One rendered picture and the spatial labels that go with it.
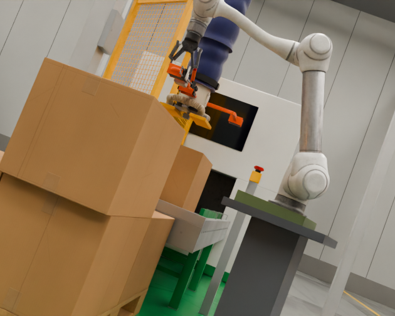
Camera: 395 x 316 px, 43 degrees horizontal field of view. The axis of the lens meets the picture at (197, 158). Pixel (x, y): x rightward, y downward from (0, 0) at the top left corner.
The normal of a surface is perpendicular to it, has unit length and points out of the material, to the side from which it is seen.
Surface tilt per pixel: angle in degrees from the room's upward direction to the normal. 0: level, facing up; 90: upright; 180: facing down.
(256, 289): 90
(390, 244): 90
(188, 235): 90
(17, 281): 90
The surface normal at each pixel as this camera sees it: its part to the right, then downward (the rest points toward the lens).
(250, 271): -0.36, -0.22
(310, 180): 0.09, 0.08
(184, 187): -0.12, -0.12
